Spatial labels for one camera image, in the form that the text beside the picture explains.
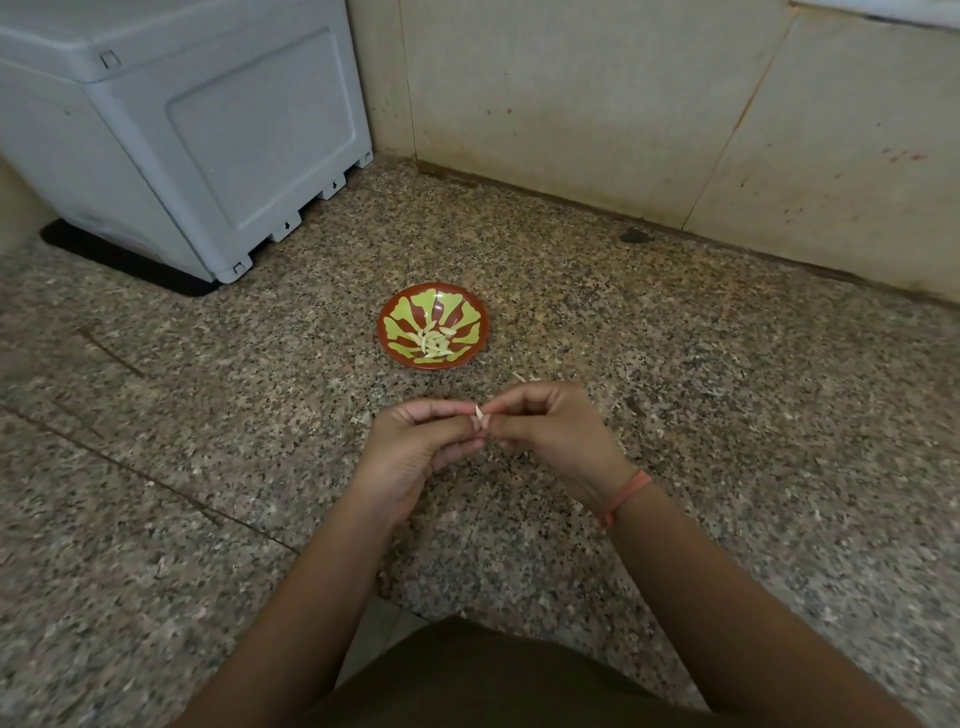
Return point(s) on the orange thread wristband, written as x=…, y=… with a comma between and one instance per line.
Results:
x=624, y=497

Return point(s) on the pile of peeled garlic cloves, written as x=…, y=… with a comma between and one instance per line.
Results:
x=435, y=341

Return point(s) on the garlic skin scrap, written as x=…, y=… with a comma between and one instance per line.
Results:
x=521, y=377

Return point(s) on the person's right hand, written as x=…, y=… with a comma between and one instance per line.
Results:
x=562, y=442

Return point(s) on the pale garlic clove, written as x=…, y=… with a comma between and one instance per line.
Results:
x=478, y=418

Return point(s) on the red and green patterned bowl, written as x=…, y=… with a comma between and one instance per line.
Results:
x=433, y=326

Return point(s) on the person's right thumb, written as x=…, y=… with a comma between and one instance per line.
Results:
x=514, y=425

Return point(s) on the dark stone chip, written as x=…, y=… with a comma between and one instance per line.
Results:
x=635, y=235

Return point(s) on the person's left thumb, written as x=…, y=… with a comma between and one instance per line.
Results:
x=442, y=425

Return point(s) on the person's left forearm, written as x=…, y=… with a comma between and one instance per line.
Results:
x=300, y=607

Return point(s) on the grey washing machine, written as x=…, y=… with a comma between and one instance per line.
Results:
x=180, y=120

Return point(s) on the person's right forearm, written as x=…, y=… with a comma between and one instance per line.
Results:
x=742, y=607

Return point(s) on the person's brown clothing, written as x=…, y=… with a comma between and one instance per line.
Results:
x=480, y=679

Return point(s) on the person's left hand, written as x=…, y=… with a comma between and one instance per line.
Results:
x=409, y=457

